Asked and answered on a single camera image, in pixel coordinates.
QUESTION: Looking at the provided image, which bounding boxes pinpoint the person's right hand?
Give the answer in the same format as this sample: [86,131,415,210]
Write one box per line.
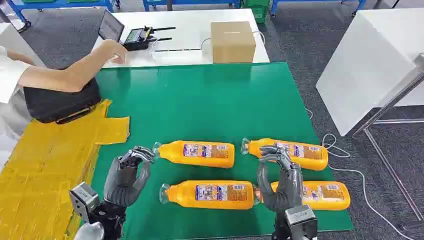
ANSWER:
[105,39,128,65]

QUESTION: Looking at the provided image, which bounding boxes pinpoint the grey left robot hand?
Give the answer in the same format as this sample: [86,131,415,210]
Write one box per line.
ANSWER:
[103,145,156,208]

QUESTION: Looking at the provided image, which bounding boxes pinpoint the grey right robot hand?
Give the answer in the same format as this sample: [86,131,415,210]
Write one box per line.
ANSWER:
[255,145,304,213]

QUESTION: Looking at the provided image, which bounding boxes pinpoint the orange drink bottle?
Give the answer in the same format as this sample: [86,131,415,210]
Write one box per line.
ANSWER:
[240,137,329,172]
[269,180,351,212]
[152,140,235,169]
[159,180,263,211]

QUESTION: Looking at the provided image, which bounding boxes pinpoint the dark laptop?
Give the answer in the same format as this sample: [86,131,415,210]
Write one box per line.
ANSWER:
[97,9,125,43]

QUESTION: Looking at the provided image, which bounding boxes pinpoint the black remote controller with antennas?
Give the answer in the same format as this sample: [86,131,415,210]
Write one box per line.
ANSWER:
[123,25,177,52]

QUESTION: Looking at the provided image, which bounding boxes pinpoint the white table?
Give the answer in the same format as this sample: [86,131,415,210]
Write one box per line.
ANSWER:
[91,8,271,69]

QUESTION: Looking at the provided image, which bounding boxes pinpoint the yellow sheet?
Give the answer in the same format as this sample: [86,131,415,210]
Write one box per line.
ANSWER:
[0,98,131,240]

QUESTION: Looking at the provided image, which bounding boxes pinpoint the black bag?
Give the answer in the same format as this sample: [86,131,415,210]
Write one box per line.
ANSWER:
[23,77,102,125]

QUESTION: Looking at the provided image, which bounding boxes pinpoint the white cabinet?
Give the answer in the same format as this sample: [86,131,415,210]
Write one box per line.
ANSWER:
[0,22,46,67]

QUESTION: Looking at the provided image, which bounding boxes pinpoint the green table mat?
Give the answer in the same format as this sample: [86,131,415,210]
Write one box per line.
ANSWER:
[77,62,355,240]

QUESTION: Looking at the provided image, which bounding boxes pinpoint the person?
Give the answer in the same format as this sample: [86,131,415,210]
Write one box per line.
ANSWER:
[0,39,128,167]

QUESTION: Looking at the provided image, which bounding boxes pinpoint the brown cardboard box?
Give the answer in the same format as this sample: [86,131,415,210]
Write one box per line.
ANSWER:
[210,21,257,64]

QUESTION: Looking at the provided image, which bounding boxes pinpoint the green crate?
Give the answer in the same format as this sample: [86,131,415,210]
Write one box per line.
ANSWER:
[240,0,270,24]

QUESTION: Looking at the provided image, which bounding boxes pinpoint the white tabletop panel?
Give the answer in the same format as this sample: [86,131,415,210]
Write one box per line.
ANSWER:
[315,7,424,137]

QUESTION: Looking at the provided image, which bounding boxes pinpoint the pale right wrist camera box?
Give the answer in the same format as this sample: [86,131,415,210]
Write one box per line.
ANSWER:
[284,204,319,240]

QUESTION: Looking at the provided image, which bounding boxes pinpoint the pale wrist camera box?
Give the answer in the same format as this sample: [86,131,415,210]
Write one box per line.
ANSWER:
[68,181,100,223]
[284,204,319,240]

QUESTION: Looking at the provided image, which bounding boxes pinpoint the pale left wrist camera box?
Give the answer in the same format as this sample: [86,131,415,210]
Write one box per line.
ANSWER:
[68,181,100,223]

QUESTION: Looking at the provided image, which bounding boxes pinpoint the thin black cable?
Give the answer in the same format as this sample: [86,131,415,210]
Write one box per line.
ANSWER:
[154,48,202,53]

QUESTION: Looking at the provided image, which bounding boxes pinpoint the blue metal rack frame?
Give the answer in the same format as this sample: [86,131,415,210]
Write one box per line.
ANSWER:
[269,0,368,18]
[142,0,241,12]
[6,0,122,32]

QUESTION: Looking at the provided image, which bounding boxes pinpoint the white cable on floor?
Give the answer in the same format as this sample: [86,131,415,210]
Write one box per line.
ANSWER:
[304,107,415,240]

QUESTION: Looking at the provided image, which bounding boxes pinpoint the steel table frame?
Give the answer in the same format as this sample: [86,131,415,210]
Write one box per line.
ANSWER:
[351,52,424,223]

